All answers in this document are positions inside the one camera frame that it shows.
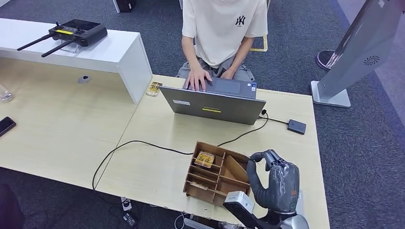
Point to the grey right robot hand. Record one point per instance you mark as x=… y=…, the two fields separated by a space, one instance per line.
x=283 y=189

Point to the person's left hand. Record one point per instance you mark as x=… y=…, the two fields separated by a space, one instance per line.
x=227 y=74

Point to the person's right hand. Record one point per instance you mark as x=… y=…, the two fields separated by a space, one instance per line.
x=197 y=79

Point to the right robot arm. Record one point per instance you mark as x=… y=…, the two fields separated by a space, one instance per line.
x=294 y=222

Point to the person's left forearm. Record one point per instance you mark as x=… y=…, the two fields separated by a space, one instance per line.
x=242 y=53

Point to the person's right forearm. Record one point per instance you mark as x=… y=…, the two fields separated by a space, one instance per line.
x=189 y=52

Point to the white card reader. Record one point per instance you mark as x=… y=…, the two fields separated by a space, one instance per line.
x=301 y=205

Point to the hotel key card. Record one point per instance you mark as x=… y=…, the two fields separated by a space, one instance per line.
x=154 y=89
x=198 y=186

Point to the person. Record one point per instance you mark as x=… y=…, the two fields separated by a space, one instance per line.
x=221 y=28

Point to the grey laptop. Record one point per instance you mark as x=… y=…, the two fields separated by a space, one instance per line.
x=218 y=109

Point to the dark grey USB box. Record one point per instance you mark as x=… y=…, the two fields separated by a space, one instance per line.
x=296 y=127

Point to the wooden compartment organizer box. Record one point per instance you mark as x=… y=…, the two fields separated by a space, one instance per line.
x=202 y=192

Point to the white desk shelf riser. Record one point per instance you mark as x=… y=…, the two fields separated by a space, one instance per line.
x=110 y=50

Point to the black box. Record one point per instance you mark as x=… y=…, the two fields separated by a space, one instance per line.
x=126 y=5

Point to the black remote controller with antennas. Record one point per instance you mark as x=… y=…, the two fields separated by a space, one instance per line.
x=79 y=31

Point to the clear acrylic stand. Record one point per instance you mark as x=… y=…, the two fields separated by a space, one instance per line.
x=72 y=49

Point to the silver kiosk stand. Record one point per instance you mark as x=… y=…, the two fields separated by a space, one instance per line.
x=357 y=53

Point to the white power strip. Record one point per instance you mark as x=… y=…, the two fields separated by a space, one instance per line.
x=126 y=204

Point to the black power adapter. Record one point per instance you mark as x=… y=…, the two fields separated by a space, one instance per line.
x=129 y=220

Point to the clear drinking glass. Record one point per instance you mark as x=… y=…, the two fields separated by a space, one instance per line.
x=6 y=94

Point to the black smartphone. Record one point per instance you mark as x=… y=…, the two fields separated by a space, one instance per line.
x=6 y=125

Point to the round chrome post base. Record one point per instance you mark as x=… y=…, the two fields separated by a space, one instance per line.
x=324 y=60

